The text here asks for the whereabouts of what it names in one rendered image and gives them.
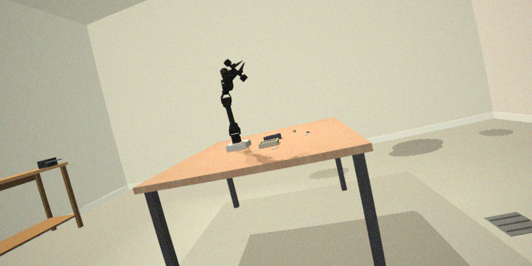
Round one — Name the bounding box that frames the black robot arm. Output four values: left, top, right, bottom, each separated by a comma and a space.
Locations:
220, 68, 241, 144

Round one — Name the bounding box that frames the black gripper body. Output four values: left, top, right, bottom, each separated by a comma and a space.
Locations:
224, 59, 248, 81

